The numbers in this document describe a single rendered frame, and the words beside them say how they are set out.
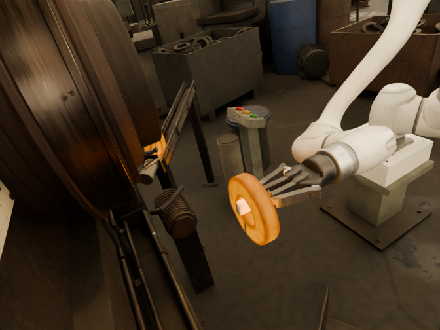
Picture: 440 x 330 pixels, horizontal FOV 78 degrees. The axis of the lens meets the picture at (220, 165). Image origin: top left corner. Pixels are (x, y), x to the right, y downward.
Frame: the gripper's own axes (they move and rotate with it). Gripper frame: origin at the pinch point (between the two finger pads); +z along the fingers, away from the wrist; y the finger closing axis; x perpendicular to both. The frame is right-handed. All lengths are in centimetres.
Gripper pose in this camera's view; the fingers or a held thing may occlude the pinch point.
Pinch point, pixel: (251, 201)
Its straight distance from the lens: 58.5
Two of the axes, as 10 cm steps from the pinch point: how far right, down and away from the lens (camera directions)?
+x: -1.3, -8.3, -5.4
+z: -8.8, 3.5, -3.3
